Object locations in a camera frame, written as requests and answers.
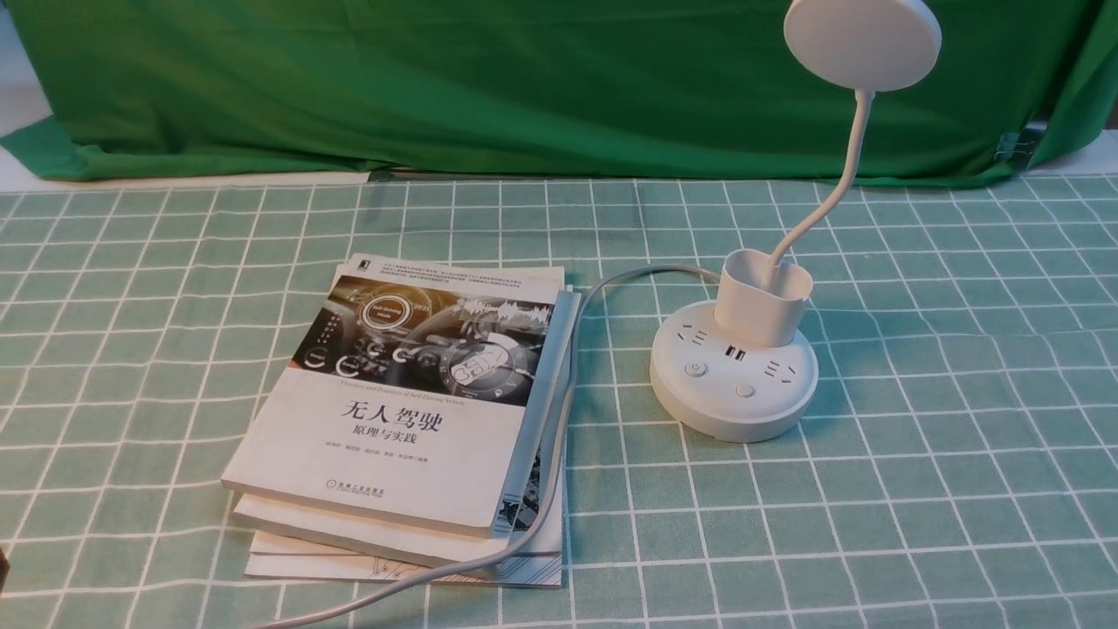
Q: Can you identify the top white self-driving book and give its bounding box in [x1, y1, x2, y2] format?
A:
[221, 254, 576, 537]

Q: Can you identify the white desk lamp with sockets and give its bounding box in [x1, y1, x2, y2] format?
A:
[650, 1, 942, 444]

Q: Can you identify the green checkered tablecloth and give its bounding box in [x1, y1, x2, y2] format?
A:
[1, 177, 1117, 628]

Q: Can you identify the green backdrop cloth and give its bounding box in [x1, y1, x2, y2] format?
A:
[3, 1, 1115, 185]

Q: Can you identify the metal binder clip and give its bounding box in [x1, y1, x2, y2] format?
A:
[995, 120, 1049, 172]

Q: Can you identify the white lamp power cable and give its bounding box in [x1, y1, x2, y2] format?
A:
[247, 265, 722, 629]

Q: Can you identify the bottom white book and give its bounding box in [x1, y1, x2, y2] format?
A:
[244, 454, 565, 590]

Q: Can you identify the middle white book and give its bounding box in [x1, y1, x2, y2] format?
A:
[221, 276, 580, 578]

